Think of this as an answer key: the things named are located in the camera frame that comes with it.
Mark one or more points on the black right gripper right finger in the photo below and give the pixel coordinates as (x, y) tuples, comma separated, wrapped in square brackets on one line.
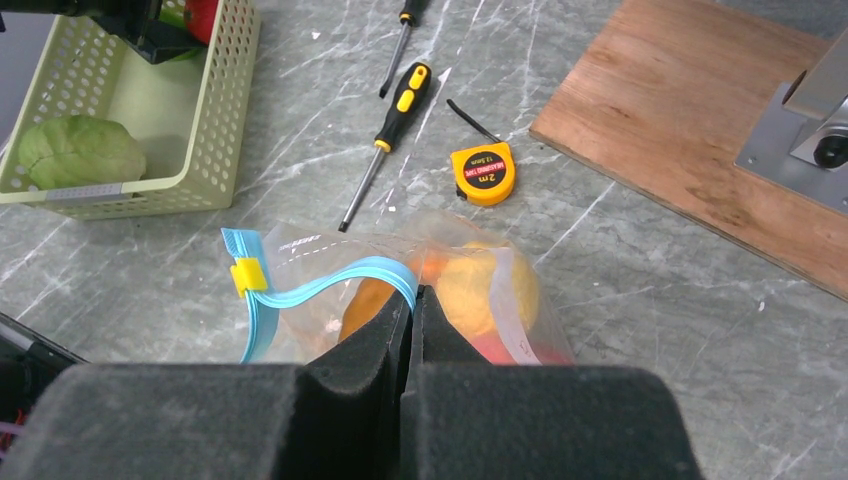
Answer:
[(462, 417)]

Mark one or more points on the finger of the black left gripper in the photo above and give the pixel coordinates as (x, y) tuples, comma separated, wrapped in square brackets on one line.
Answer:
[(138, 24)]

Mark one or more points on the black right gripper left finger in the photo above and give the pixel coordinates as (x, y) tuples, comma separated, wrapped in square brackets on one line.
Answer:
[(333, 418)]

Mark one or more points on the red apple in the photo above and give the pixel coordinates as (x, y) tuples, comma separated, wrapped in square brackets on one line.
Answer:
[(199, 18)]

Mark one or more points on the pink peach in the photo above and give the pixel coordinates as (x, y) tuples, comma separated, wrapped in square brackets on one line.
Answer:
[(528, 353)]

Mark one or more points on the orange mango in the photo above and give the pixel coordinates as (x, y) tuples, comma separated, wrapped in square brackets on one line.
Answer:
[(373, 294)]

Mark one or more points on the yellow lemon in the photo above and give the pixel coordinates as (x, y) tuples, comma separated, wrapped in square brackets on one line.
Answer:
[(464, 285)]

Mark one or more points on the clear zip top bag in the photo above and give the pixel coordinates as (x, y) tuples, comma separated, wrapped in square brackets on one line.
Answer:
[(309, 290)]

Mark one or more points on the green plastic basket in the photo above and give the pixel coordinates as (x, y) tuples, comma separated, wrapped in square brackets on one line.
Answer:
[(188, 116)]

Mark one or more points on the green cabbage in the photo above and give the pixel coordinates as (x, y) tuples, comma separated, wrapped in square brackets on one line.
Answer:
[(78, 151)]

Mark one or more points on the yellow tape measure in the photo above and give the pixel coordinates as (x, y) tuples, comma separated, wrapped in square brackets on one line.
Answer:
[(484, 175)]

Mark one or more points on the upper yellow black screwdriver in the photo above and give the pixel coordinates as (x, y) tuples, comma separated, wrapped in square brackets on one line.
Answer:
[(409, 18)]

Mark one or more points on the yellow black screwdriver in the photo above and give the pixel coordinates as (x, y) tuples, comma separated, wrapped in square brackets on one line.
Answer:
[(408, 98), (409, 18)]

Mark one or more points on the lower yellow black screwdriver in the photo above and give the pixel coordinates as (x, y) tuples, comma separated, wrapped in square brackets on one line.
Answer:
[(408, 98)]

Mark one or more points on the small black pen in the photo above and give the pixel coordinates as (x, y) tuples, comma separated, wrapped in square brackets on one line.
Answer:
[(472, 122)]

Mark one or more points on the wooden board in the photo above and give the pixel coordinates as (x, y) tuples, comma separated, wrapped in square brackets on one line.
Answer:
[(663, 101)]

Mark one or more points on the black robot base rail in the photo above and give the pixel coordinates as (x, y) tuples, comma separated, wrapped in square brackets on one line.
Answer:
[(29, 363)]

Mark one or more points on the metal switch stand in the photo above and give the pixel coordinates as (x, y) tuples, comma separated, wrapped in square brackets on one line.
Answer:
[(800, 140)]

